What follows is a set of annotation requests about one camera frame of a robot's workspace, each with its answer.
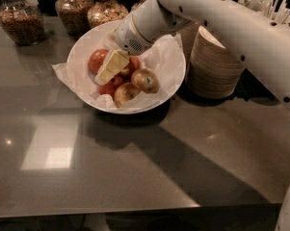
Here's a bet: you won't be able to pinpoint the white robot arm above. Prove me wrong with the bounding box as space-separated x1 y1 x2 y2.
113 0 290 109

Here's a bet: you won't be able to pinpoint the stack paper bowls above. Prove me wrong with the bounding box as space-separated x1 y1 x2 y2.
178 23 198 64
185 26 245 99

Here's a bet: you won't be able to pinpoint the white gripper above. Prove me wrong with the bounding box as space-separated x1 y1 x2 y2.
94 13 153 85

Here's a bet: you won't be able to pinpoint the front stack paper bowls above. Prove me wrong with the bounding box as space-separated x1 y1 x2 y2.
185 26 245 99

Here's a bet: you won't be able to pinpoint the glass jar far left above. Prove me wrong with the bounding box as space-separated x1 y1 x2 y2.
0 0 45 45

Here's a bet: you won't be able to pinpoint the red apple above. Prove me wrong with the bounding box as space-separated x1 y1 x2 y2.
99 75 124 96
88 49 108 75
119 56 140 79

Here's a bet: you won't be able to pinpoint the large white bowl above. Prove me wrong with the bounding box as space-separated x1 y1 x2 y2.
66 19 187 116

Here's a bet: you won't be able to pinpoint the yellow-red apple bottom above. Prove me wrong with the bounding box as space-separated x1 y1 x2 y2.
114 82 141 107

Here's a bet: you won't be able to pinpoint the white plastic cutlery bunch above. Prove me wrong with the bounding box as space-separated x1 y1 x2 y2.
262 0 290 24

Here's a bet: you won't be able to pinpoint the white paper liner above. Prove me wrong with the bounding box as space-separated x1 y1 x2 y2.
52 20 185 112

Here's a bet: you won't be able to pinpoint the yellow apple with sticker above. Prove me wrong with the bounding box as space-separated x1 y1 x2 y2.
131 68 159 93

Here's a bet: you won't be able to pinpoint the glass jar with light cereal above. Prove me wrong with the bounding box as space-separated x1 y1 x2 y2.
87 0 128 28

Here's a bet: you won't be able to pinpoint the rear stack paper bowls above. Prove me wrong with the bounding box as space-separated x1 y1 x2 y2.
178 23 198 64

